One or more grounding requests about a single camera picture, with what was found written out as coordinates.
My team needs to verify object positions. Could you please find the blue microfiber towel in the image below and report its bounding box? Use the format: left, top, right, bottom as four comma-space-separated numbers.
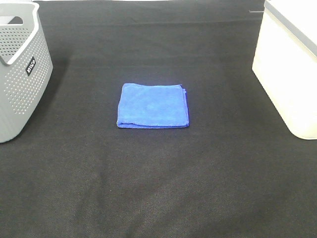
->
117, 83, 190, 129

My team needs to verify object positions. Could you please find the black fabric table cover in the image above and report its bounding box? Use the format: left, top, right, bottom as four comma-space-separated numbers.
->
0, 0, 317, 238

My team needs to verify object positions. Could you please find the white plastic storage bin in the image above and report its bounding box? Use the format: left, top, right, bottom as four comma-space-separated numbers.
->
252, 0, 317, 140

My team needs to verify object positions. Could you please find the grey perforated plastic basket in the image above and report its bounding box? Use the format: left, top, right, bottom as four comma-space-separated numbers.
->
0, 1, 53, 143

